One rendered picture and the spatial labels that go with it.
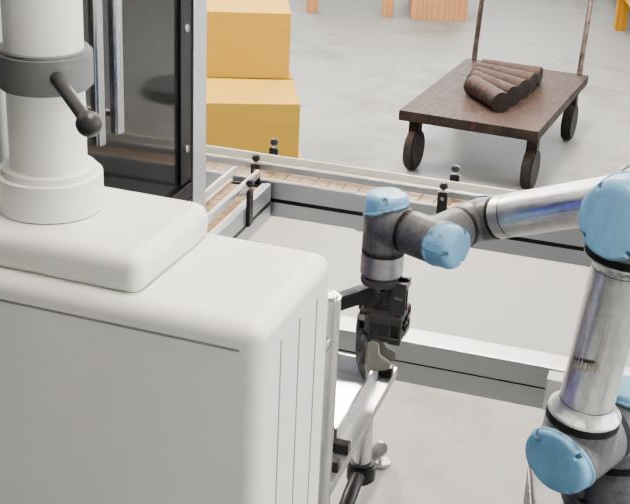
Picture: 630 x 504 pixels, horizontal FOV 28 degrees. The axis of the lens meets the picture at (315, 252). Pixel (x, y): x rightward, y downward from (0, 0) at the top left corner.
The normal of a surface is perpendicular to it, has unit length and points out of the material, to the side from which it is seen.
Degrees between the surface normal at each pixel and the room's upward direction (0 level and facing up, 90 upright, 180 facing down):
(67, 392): 90
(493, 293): 0
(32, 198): 90
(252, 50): 90
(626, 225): 83
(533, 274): 0
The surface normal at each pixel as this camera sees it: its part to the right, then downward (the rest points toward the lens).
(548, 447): -0.68, 0.38
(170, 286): 0.04, -0.92
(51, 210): 0.20, 0.40
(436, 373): -0.31, 0.37
